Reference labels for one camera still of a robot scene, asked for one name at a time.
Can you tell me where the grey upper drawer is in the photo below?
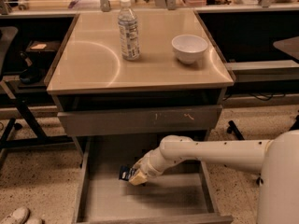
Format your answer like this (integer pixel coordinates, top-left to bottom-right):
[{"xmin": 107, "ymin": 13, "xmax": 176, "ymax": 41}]
[{"xmin": 58, "ymin": 105, "xmax": 222, "ymax": 136}]

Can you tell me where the dark blue rxbar wrapper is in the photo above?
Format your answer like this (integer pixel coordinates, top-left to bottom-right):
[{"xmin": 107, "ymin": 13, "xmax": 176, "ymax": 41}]
[{"xmin": 119, "ymin": 166, "xmax": 136, "ymax": 181}]

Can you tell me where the black chair frame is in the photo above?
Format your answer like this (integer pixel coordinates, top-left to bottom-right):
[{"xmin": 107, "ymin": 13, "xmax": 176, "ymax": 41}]
[{"xmin": 0, "ymin": 25, "xmax": 76, "ymax": 170}]

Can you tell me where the black bag under desk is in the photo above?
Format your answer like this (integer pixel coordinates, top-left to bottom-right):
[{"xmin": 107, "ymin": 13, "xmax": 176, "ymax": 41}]
[{"xmin": 19, "ymin": 51, "xmax": 42, "ymax": 85}]

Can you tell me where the white ceramic bowl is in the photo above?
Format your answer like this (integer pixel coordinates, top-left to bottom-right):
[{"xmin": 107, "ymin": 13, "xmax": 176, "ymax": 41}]
[{"xmin": 171, "ymin": 35, "xmax": 208, "ymax": 64}]

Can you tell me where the open middle drawer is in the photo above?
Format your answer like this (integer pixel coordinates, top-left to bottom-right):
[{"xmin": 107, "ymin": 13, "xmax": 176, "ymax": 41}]
[{"xmin": 72, "ymin": 135, "xmax": 233, "ymax": 224}]

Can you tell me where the white shoe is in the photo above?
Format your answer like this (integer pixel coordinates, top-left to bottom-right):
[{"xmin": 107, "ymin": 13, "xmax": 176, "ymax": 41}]
[
  {"xmin": 24, "ymin": 217, "xmax": 43, "ymax": 224},
  {"xmin": 0, "ymin": 207, "xmax": 30, "ymax": 224}
]

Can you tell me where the brown box on shelf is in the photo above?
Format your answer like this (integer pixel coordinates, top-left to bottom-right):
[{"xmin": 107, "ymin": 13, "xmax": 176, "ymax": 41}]
[{"xmin": 26, "ymin": 40, "xmax": 61, "ymax": 52}]

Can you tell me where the clear plastic water bottle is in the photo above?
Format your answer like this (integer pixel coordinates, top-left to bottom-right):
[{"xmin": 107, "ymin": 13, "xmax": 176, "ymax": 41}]
[{"xmin": 118, "ymin": 0, "xmax": 140, "ymax": 61}]

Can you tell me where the grey drawer cabinet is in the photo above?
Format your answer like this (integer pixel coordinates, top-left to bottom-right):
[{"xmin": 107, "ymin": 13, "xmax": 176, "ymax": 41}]
[{"xmin": 43, "ymin": 8, "xmax": 237, "ymax": 170}]

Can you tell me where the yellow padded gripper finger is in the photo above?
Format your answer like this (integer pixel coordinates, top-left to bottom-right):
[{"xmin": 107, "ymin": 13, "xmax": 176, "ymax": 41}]
[{"xmin": 129, "ymin": 171, "xmax": 148, "ymax": 186}]

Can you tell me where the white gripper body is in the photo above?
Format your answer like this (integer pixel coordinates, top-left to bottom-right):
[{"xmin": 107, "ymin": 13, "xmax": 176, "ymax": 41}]
[{"xmin": 133, "ymin": 150, "xmax": 162, "ymax": 178}]

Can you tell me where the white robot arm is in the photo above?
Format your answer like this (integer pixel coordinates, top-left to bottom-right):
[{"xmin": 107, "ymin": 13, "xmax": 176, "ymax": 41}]
[{"xmin": 129, "ymin": 130, "xmax": 299, "ymax": 224}]

